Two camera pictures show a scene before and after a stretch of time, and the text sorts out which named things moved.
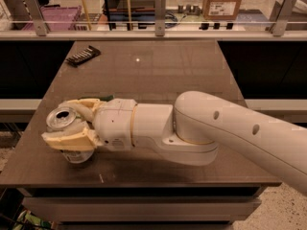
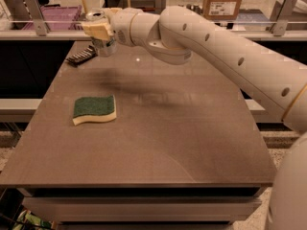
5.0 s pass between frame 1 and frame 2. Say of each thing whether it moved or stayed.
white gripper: moved
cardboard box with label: stayed
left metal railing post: stayed
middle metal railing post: stayed
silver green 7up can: moved
